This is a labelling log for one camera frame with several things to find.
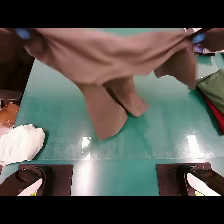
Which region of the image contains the brown T-shirt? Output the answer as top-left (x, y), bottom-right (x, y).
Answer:
top-left (24, 28), bottom-right (198, 141)

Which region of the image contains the white garment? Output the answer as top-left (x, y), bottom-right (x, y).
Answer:
top-left (0, 123), bottom-right (46, 166)

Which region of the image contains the green garment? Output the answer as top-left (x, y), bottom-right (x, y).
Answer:
top-left (195, 68), bottom-right (224, 115)

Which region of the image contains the red garment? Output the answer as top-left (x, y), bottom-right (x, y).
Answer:
top-left (202, 94), bottom-right (224, 135)

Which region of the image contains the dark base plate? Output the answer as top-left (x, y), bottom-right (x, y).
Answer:
top-left (17, 163), bottom-right (74, 197)
top-left (155, 162), bottom-right (214, 197)

